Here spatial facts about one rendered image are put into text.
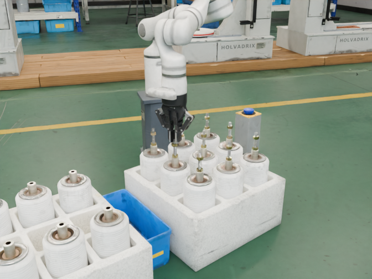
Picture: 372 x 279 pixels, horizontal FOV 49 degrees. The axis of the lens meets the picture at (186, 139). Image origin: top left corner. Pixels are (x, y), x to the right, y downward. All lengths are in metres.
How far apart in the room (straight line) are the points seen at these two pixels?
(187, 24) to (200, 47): 2.27
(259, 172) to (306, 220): 0.30
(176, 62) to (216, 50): 2.31
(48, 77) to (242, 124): 1.94
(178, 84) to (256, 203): 0.46
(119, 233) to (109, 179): 0.75
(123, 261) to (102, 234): 0.08
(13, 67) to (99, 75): 0.62
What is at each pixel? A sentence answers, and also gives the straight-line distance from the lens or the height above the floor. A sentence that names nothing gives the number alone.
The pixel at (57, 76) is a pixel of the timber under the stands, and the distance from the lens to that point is 3.18.
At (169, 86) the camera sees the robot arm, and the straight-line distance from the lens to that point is 1.15.
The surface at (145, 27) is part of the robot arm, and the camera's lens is 1.71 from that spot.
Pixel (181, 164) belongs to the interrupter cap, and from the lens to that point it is 1.28.
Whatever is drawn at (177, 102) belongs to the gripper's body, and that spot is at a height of 0.47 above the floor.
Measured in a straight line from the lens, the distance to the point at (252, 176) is 1.32.
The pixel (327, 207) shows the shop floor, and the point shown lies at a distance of 1.62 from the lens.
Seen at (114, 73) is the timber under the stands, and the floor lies 0.07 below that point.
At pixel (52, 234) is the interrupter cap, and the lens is 1.02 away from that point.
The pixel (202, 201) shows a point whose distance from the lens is 1.18.
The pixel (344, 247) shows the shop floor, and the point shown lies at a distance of 1.43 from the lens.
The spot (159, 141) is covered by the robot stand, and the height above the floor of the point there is 0.10.
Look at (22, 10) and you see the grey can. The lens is 5.95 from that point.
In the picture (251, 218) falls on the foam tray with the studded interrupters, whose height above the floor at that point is 0.09.
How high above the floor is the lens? 0.83
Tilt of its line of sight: 23 degrees down
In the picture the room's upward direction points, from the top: straight up
